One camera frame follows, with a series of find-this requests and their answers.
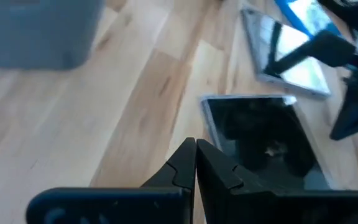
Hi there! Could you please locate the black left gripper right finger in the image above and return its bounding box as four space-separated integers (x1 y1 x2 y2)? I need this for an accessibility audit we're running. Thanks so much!
196 138 358 224

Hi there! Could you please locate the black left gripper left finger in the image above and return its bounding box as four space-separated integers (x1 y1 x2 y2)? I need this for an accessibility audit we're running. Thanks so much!
25 137 197 224

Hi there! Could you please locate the clear CD jewel case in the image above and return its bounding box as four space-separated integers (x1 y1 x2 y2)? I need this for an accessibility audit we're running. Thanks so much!
240 6 333 100

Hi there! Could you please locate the blue Blu-ray case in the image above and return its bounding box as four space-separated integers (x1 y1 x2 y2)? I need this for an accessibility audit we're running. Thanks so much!
273 0 343 38

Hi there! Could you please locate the black-tray CD jewel case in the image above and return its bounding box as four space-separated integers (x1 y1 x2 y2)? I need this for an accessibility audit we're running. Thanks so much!
200 94 337 191

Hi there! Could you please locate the grey translucent plastic bin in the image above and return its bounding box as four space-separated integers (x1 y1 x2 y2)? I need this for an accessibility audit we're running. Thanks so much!
0 0 106 71

